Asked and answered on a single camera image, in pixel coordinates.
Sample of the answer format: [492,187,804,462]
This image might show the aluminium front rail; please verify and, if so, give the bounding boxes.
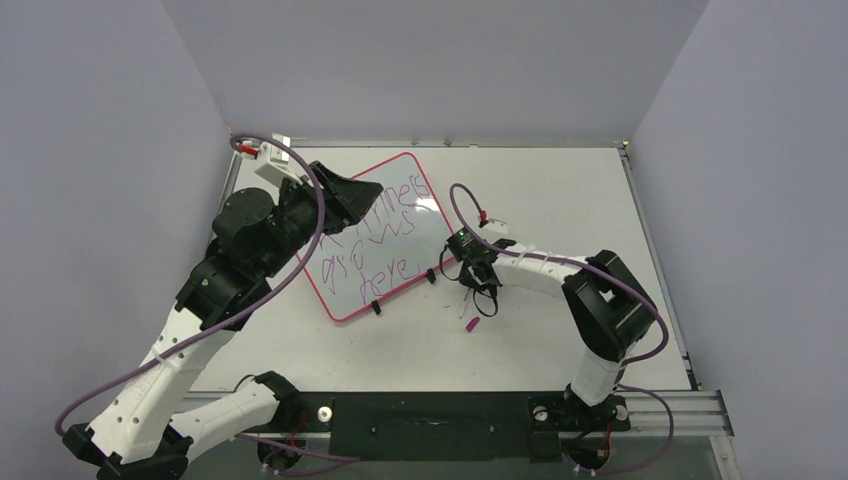
[297,390,733,439]

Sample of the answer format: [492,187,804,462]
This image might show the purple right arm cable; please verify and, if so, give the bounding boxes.
[449,182,676,478]

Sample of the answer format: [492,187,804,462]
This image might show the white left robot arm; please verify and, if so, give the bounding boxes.
[62,162,383,479]

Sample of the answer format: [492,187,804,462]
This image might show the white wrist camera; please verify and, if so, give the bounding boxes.
[237,139,303,189]
[478,210,509,243]

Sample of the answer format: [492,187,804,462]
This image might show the white marker pen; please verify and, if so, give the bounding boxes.
[458,288,472,319]

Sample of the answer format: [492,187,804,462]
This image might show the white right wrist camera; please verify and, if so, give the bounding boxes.
[478,210,509,243]

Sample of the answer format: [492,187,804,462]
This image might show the pink framed whiteboard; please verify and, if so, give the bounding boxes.
[304,152,453,322]

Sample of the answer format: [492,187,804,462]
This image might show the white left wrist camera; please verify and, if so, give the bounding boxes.
[237,139,303,189]

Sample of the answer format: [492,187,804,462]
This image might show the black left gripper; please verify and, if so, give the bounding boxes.
[257,162,381,279]

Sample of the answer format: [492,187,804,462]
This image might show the magenta marker cap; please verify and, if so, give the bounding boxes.
[465,317,480,333]

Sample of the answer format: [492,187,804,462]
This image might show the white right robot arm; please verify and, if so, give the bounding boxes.
[445,228,657,427]

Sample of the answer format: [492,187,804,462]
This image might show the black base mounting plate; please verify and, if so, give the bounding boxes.
[252,391,631,462]

